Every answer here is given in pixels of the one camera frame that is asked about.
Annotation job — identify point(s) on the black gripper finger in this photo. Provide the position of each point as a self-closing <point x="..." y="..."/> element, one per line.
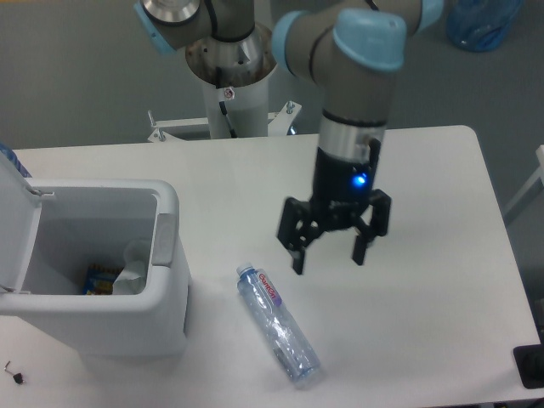
<point x="380" y="204"/>
<point x="298" y="228"/>

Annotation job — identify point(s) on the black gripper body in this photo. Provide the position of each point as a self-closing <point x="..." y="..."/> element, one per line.
<point x="341" y="191"/>

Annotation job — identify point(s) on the clear plastic water bottle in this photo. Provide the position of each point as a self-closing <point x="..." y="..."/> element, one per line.
<point x="284" y="336"/>

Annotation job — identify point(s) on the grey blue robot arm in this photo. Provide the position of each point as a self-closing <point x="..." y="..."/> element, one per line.
<point x="352" y="50"/>

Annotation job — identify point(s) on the white trash can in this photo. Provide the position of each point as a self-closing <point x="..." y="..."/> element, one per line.
<point x="92" y="222"/>

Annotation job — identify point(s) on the white trash can lid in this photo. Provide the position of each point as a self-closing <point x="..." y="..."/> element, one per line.
<point x="21" y="208"/>

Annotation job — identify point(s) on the black device at edge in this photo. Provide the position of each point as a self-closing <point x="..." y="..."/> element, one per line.
<point x="529" y="360"/>

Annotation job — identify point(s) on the blue yellow snack packet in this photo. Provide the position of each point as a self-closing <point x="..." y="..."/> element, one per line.
<point x="99" y="280"/>

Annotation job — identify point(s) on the blue plastic bag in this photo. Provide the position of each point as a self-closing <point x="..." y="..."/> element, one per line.
<point x="480" y="26"/>

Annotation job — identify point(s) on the blue patterned item behind lid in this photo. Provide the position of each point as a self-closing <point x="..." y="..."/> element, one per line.
<point x="13" y="158"/>

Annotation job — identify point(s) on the small black key fob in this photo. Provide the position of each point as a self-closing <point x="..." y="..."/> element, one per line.
<point x="18" y="378"/>

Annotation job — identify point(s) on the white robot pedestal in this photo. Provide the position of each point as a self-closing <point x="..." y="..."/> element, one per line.
<point x="234" y="78"/>

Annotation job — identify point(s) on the white pedestal foot bracket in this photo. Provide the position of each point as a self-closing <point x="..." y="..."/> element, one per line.
<point x="279" y="123"/>

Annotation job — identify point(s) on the white frame at right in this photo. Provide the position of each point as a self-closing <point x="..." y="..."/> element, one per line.
<point x="529" y="190"/>

